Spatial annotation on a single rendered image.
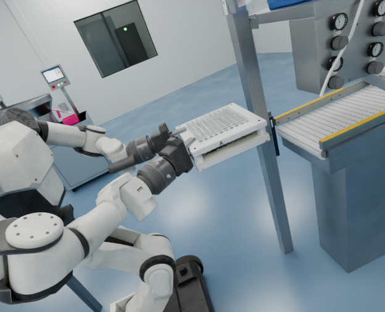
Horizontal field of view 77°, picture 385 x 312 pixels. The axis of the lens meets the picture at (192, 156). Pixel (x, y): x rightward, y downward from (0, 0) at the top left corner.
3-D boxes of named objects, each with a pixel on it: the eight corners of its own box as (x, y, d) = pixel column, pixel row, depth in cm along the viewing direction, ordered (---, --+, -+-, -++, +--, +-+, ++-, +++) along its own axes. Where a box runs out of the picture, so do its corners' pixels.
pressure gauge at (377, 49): (371, 59, 65) (371, 44, 63) (366, 59, 66) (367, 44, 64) (382, 54, 65) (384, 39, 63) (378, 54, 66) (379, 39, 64)
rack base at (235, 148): (237, 118, 96) (236, 112, 95) (270, 140, 75) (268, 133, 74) (181, 142, 94) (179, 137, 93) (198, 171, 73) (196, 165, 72)
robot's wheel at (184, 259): (205, 279, 149) (173, 290, 145) (203, 273, 153) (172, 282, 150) (202, 257, 140) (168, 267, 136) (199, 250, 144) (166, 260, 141)
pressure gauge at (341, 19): (334, 32, 59) (333, 15, 57) (330, 33, 60) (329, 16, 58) (348, 27, 59) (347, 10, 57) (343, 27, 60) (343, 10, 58)
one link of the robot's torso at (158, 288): (123, 351, 103) (142, 268, 86) (123, 306, 120) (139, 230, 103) (159, 346, 108) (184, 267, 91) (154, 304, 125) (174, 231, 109)
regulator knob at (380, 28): (379, 38, 61) (380, 19, 59) (371, 38, 63) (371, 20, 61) (390, 33, 61) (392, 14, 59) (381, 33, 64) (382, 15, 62)
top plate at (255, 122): (234, 106, 94) (233, 101, 93) (267, 125, 73) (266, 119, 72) (176, 131, 92) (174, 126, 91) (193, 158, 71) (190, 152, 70)
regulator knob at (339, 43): (338, 52, 60) (337, 33, 58) (330, 52, 62) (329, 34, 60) (350, 47, 60) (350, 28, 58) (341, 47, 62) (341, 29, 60)
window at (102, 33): (101, 79, 523) (72, 21, 468) (101, 79, 524) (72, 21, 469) (158, 56, 551) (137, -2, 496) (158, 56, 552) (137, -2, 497)
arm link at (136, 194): (147, 159, 64) (113, 187, 58) (174, 189, 64) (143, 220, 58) (138, 171, 73) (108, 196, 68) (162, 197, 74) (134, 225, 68)
